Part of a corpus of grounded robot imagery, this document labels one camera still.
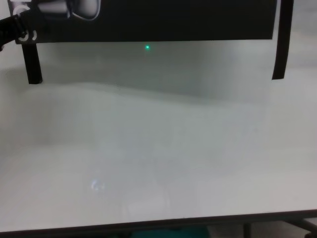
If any black table brace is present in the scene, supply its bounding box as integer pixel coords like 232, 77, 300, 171
282, 218, 317, 238

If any black table edge frame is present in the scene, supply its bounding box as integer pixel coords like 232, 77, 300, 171
0, 209, 317, 238

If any black tape frame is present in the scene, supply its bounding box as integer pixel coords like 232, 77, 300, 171
21, 0, 295, 85

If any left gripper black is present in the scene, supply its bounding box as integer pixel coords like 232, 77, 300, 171
0, 14, 28, 52

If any black robot poster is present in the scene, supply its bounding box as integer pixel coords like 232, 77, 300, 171
8, 0, 278, 45

